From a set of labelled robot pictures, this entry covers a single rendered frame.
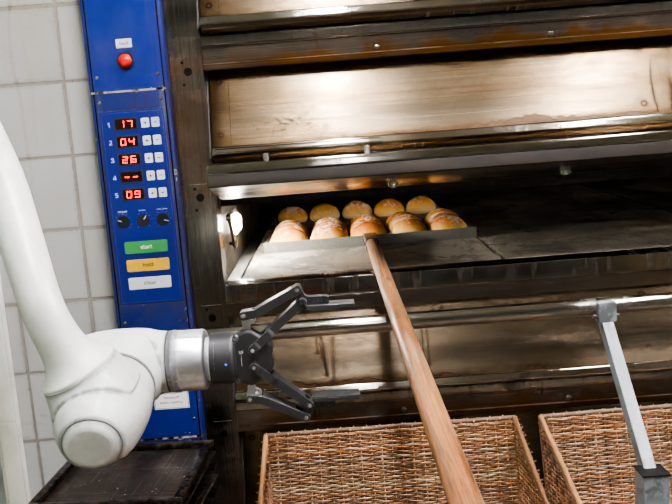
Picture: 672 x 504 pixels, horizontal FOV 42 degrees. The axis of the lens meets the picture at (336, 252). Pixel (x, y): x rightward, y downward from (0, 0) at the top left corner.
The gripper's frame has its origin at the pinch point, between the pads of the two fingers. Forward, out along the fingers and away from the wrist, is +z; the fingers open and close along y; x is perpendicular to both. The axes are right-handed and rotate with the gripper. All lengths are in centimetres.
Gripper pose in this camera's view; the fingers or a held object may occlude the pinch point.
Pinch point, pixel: (349, 349)
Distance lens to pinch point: 129.9
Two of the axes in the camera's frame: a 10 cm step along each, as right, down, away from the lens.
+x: 0.2, 1.6, -9.9
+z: 10.0, -0.7, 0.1
